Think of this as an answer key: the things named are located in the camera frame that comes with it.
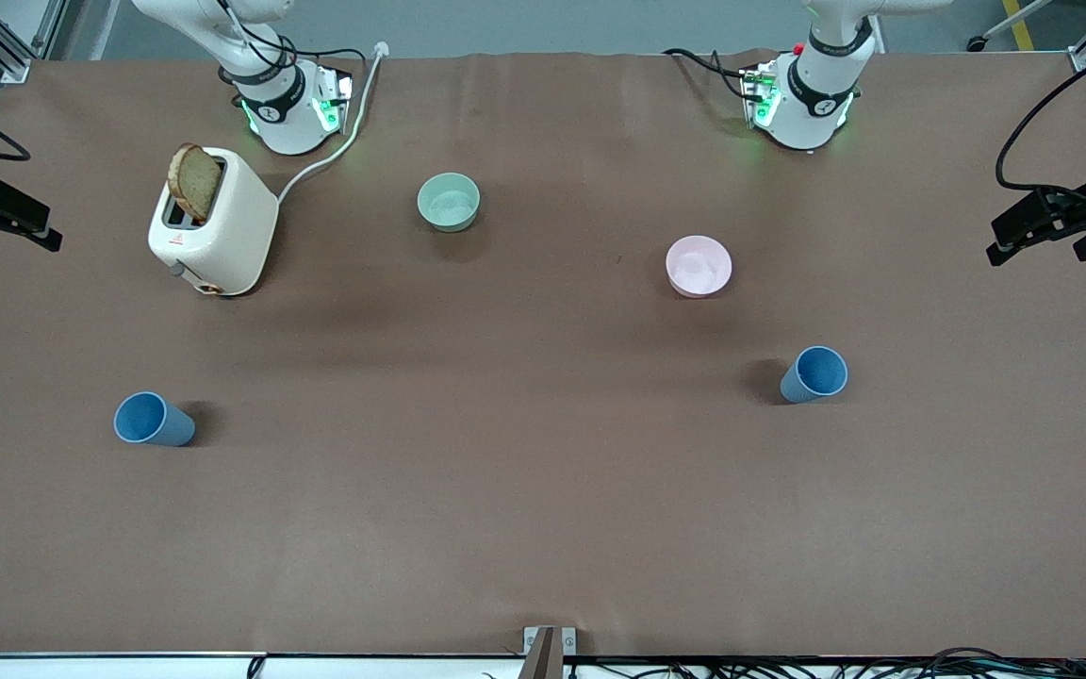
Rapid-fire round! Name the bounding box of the blue plastic cup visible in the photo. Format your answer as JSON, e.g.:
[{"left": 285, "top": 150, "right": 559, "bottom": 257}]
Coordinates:
[
  {"left": 113, "top": 391, "right": 196, "bottom": 448},
  {"left": 780, "top": 345, "right": 849, "bottom": 406}
]

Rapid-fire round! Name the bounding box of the brown bread slice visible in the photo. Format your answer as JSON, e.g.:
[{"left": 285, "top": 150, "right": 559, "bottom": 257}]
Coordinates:
[{"left": 168, "top": 142, "right": 223, "bottom": 224}]

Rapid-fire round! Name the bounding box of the black caster wheel leg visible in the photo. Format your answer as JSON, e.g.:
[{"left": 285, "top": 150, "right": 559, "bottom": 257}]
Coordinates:
[{"left": 967, "top": 0, "right": 1055, "bottom": 53}]

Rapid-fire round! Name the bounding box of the cream white toaster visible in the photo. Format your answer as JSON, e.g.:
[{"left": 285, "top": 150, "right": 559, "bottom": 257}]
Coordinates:
[{"left": 148, "top": 146, "right": 280, "bottom": 298}]

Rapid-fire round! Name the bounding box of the pink bowl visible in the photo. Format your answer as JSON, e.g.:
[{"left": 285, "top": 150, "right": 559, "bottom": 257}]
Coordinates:
[{"left": 666, "top": 235, "right": 733, "bottom": 299}]

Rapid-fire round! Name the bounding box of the mint green bowl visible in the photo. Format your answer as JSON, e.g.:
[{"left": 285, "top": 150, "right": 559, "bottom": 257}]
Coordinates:
[{"left": 417, "top": 172, "right": 482, "bottom": 233}]

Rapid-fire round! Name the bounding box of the brown table cover sheet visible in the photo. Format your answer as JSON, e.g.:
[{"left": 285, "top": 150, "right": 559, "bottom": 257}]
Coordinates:
[{"left": 0, "top": 47, "right": 1086, "bottom": 659}]

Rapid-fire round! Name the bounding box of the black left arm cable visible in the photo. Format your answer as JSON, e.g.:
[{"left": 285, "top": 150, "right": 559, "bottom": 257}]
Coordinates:
[{"left": 995, "top": 42, "right": 1086, "bottom": 220}]

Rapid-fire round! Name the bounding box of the white toaster power cable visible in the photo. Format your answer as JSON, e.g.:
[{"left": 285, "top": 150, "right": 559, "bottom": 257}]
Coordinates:
[{"left": 276, "top": 41, "right": 390, "bottom": 206}]

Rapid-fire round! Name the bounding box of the black base power cable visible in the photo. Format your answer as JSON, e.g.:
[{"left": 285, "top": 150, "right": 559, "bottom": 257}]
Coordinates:
[{"left": 663, "top": 47, "right": 756, "bottom": 101}]

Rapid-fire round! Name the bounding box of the white table edge rail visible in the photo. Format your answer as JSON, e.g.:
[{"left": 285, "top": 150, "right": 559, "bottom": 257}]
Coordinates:
[{"left": 0, "top": 652, "right": 1086, "bottom": 679}]

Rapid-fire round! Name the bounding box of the black cable bundle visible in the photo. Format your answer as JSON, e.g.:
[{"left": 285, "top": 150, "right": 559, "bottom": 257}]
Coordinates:
[{"left": 482, "top": 646, "right": 1086, "bottom": 679}]

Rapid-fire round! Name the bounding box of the metal bracket with brown post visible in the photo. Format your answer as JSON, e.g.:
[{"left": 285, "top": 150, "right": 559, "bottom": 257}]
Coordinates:
[{"left": 523, "top": 626, "right": 578, "bottom": 679}]

